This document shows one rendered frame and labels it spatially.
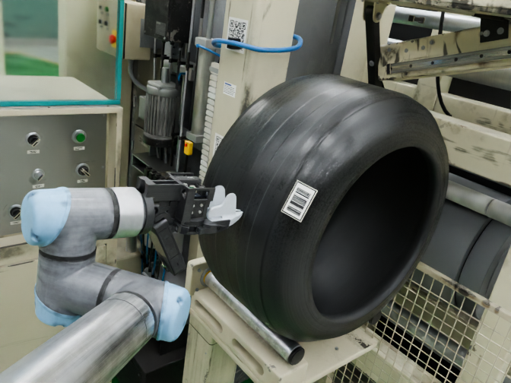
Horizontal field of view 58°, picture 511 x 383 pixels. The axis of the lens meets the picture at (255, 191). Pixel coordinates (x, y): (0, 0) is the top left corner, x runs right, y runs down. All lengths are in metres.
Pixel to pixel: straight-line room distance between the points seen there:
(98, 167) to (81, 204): 0.78
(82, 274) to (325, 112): 0.49
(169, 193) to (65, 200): 0.16
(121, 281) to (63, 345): 0.18
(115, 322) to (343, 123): 0.50
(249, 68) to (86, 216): 0.61
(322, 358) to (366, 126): 0.63
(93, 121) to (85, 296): 0.79
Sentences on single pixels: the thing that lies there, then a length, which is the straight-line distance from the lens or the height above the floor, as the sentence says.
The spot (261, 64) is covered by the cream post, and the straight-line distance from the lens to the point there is 1.15.
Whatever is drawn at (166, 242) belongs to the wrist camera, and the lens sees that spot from 0.75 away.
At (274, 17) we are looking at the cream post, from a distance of 1.15.
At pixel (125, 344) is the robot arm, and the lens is 0.56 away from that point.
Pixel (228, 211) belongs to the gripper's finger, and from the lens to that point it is 0.80.
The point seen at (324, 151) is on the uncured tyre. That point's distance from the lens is 0.81.
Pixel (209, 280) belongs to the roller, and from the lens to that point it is 1.23.
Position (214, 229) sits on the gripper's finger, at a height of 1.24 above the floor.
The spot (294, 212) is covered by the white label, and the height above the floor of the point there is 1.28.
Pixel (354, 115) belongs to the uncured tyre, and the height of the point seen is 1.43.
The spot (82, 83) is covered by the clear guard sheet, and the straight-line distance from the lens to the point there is 1.33.
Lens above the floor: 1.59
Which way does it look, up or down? 22 degrees down
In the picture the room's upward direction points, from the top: 9 degrees clockwise
